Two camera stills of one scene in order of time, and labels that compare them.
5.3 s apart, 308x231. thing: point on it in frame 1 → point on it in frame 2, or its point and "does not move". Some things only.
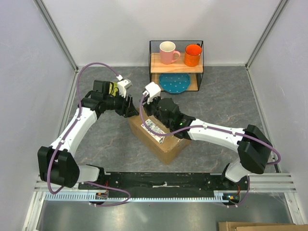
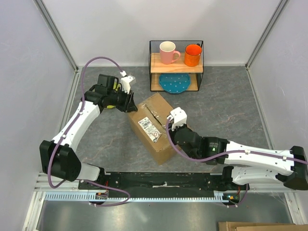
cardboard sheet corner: [260, 226] does not move
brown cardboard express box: [164, 148] does not move
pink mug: [167, 48] does not move
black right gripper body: [152, 108] → [172, 132]
